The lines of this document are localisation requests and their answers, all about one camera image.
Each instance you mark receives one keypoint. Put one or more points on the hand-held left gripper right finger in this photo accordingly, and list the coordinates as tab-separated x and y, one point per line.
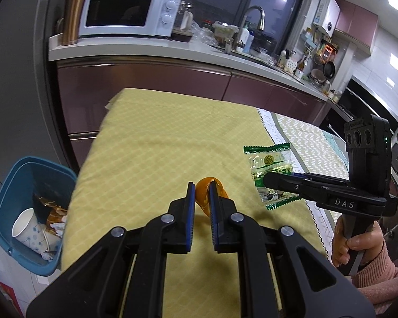
213	218

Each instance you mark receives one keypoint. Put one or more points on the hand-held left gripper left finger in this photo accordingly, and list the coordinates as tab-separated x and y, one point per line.
190	218

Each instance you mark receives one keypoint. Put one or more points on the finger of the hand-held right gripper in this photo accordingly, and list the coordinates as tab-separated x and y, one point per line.
318	176
282	184

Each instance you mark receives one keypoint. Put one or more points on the green clear snack wrapper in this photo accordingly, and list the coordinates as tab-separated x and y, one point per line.
268	162

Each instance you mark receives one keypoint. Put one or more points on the orange peel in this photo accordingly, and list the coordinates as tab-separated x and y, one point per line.
202	190

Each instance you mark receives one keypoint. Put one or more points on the gold brown snack wrapper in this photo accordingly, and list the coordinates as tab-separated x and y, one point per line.
54	215

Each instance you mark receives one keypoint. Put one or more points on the white tissue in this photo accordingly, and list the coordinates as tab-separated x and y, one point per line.
49	255

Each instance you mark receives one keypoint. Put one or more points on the white paper cup blue dots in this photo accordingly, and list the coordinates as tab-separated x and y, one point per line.
26	228

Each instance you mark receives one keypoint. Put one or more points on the blue plastic bin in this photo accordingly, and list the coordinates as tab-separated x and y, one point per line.
16	185

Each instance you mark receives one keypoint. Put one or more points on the person's right forearm pink sleeve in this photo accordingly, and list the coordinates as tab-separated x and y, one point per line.
384	281

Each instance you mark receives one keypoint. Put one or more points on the person's right hand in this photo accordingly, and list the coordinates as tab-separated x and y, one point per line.
368	241

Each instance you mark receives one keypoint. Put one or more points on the beige patterned table runner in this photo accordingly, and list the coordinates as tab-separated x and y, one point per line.
305	135

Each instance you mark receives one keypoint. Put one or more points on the black stove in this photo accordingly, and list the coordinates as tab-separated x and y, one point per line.
368	99

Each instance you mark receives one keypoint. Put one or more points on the yellow tablecloth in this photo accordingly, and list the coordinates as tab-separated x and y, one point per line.
152	139

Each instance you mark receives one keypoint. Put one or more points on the black frying pan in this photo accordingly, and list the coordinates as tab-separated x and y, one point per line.
329	70

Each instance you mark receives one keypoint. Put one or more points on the white dotted utensil holder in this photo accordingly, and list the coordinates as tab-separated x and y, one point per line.
289	63

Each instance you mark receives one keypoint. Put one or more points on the white water heater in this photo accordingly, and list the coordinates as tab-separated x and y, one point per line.
328	16

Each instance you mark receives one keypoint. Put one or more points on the kitchen counter maroon cabinets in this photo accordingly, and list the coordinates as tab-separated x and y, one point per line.
136	79

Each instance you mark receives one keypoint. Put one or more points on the white soap bottle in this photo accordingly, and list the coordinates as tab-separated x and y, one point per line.
244	38

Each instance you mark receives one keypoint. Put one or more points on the clear plastic food bag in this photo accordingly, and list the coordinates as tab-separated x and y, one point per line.
225	33

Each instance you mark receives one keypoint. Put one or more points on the steel kitchen faucet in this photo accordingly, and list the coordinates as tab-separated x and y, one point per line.
262	23

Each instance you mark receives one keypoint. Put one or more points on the glass jar metal lid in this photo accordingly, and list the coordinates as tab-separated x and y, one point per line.
186	16

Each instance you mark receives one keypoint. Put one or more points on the grey refrigerator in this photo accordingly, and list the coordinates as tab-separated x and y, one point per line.
26	73

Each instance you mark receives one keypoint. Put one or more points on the white microwave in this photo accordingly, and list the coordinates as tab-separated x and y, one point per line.
119	10

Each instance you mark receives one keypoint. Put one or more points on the copper thermos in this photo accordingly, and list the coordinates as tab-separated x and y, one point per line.
73	20

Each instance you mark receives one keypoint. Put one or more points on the pink wall cabinet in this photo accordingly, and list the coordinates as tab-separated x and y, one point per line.
358	23

